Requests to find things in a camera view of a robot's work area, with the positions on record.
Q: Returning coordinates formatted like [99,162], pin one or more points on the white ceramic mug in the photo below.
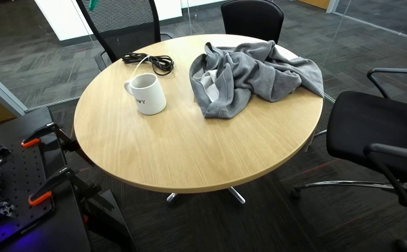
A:
[149,96]

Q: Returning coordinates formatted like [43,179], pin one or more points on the grey towel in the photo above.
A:
[250,75]

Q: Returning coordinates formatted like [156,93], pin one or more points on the chrome table base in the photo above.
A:
[236,194]

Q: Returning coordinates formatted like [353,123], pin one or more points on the white zip tie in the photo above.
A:
[136,67]

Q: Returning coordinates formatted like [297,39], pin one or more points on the black mesh office chair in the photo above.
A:
[128,40]

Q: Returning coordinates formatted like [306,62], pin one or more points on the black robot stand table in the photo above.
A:
[68,229]

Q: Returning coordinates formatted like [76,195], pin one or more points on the black perforated mounting board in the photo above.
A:
[16,183]

